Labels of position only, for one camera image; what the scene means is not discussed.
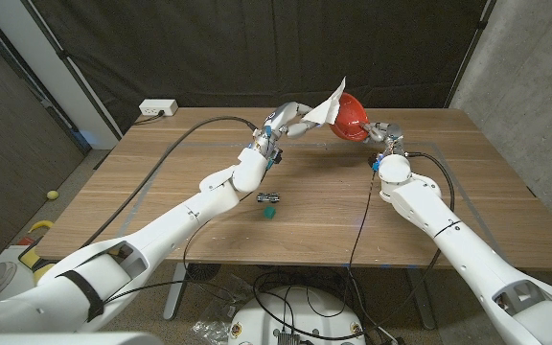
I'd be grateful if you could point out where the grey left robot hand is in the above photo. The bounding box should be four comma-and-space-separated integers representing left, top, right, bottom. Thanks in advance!
251, 101, 328, 159

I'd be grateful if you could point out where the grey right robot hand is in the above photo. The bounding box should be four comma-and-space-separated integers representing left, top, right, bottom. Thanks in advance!
360, 121, 404, 157

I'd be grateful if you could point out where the red bowl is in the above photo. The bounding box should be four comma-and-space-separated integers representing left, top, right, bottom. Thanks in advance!
328, 92, 371, 143

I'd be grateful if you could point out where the white towel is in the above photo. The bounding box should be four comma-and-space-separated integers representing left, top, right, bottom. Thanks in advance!
300, 76, 347, 127

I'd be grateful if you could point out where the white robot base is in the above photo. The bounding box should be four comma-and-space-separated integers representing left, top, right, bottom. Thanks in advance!
227, 286, 367, 345

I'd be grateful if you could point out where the black backdrop curtain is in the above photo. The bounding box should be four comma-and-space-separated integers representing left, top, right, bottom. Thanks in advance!
19, 0, 491, 135

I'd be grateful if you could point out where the black backdrop stand pole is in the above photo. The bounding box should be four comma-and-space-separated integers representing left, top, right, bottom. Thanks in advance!
443, 0, 497, 109
19, 0, 124, 141

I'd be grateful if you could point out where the white power strip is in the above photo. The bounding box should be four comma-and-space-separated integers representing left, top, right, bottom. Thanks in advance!
138, 98, 179, 118

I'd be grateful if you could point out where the black round floor object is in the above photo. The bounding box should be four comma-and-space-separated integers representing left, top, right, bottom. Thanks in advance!
187, 263, 222, 284

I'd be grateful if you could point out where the grey table leg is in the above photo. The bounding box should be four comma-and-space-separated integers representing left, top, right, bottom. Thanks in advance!
404, 267, 436, 331

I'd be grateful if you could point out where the clear plastic bag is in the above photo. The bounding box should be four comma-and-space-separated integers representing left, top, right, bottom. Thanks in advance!
192, 275, 258, 345

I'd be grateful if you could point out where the white table leg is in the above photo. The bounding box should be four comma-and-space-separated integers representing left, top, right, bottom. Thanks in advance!
162, 262, 190, 321

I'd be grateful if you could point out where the yellow black tool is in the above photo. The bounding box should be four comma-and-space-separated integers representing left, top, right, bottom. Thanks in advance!
19, 218, 61, 284

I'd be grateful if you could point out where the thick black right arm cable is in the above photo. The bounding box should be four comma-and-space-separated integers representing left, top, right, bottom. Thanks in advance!
251, 151, 456, 340

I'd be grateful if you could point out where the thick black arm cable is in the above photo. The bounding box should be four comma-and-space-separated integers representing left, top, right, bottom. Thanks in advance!
251, 151, 456, 340
79, 115, 261, 249

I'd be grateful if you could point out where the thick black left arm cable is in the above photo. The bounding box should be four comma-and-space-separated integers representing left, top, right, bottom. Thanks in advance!
79, 115, 261, 249

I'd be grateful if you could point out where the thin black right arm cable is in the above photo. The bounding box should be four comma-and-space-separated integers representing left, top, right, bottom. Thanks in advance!
304, 167, 378, 317

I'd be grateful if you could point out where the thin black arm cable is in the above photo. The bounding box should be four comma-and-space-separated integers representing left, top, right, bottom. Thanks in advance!
103, 174, 270, 306
304, 167, 378, 317

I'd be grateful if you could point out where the black power strip cord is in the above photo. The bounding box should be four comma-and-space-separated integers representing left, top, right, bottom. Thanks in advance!
132, 109, 166, 127

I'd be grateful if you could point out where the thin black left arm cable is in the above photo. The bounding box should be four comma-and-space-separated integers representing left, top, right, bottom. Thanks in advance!
103, 174, 270, 306

